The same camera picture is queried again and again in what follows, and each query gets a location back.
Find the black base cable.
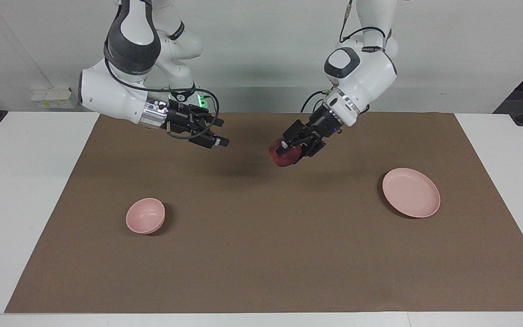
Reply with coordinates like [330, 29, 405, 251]
[301, 89, 331, 113]

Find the pink bowl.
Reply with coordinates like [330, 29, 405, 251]
[126, 198, 166, 235]

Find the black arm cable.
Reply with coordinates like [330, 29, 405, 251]
[339, 0, 387, 44]
[104, 43, 220, 139]

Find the pink plate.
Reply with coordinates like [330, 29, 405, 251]
[382, 168, 441, 218]

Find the white wall socket box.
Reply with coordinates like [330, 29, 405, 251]
[30, 88, 80, 110]

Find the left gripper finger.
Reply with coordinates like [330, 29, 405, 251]
[300, 136, 326, 159]
[281, 120, 311, 149]

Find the brown table mat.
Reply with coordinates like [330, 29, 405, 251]
[4, 112, 523, 314]

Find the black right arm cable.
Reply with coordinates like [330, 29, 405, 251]
[104, 43, 220, 139]

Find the dark red apple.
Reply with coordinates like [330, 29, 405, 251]
[269, 139, 303, 168]

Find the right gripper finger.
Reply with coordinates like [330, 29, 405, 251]
[196, 108, 225, 127]
[189, 129, 230, 149]

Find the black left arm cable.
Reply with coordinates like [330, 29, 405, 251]
[339, 0, 387, 44]

